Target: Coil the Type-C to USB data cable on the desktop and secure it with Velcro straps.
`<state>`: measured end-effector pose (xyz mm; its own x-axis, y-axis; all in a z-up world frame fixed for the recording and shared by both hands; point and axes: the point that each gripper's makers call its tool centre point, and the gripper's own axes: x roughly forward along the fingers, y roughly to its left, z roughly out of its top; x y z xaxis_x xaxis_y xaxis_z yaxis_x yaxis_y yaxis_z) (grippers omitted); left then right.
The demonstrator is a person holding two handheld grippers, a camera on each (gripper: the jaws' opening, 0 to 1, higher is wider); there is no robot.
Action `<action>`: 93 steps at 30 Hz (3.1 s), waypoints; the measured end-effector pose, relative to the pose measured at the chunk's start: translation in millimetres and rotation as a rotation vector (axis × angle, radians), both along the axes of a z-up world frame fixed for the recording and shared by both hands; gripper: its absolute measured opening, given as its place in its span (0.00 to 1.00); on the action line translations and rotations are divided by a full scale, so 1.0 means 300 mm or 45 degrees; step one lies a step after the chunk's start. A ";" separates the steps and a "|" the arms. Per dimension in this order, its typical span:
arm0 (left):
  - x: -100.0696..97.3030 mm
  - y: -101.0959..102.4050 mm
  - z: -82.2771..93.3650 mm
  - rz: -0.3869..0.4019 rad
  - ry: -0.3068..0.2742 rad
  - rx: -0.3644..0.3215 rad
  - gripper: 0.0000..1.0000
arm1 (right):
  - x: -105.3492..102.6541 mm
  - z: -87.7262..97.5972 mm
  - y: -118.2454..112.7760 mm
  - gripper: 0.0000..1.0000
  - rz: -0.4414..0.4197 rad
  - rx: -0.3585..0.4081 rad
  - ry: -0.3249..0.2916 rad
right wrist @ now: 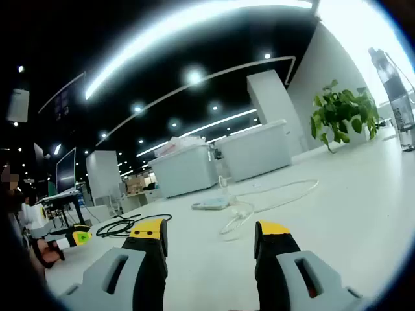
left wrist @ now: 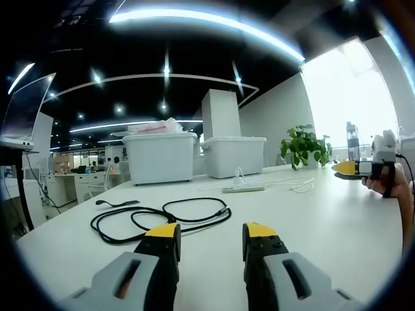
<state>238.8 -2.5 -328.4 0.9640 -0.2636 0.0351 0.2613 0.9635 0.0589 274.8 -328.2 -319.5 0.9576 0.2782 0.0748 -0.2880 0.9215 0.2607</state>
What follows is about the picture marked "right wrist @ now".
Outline person's left hand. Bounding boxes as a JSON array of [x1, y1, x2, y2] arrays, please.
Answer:
[[34, 240, 65, 268]]

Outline white charging cable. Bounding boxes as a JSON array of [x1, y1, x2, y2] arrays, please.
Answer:
[[217, 174, 320, 242]]

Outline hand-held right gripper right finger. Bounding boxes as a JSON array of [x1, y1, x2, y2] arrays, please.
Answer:
[[254, 220, 366, 311]]

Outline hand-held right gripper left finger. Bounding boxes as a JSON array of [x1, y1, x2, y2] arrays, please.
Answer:
[[60, 217, 169, 311]]

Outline clear water bottle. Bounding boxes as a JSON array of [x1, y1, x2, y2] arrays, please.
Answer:
[[367, 47, 415, 152]]

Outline green potted plant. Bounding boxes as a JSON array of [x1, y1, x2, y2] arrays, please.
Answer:
[[310, 78, 381, 154]]

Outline open white storage box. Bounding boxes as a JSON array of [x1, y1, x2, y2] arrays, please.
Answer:
[[148, 144, 219, 199]]

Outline white plastic bags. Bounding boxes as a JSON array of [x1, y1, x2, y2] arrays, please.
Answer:
[[155, 135, 208, 157]]

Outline black data cable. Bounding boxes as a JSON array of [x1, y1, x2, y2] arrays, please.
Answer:
[[96, 213, 173, 240]]

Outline open laptop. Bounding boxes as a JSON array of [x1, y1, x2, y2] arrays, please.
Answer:
[[35, 147, 80, 204]]

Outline white power strip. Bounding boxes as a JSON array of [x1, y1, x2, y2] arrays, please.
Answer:
[[191, 197, 230, 211]]

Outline white desktop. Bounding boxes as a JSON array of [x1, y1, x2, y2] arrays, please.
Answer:
[[45, 124, 415, 311]]

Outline black laptop stand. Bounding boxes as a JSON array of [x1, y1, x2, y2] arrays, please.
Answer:
[[38, 196, 90, 228]]

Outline lidded white storage box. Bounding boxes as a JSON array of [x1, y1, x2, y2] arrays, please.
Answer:
[[215, 119, 293, 183]]

